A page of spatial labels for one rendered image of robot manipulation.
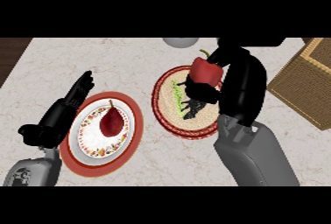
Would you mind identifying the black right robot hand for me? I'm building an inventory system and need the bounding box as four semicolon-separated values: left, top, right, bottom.
175;38;286;128

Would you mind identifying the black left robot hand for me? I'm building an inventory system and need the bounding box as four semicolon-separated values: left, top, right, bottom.
16;70;96;150

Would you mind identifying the red bell pepper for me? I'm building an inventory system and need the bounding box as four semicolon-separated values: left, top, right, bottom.
187;48;224;88

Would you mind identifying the brown wicker basket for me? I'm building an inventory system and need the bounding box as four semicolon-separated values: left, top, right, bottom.
264;38;331;131

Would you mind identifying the round red placemat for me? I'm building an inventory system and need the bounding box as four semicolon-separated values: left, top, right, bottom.
57;91;144;178

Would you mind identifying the white floral-rimmed plate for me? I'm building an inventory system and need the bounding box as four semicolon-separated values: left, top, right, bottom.
66;97;136;167

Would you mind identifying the dark red pear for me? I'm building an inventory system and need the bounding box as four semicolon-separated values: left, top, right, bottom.
97;99;125;138

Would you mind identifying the grey round bowl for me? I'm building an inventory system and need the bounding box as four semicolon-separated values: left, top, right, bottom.
161;38;201;49

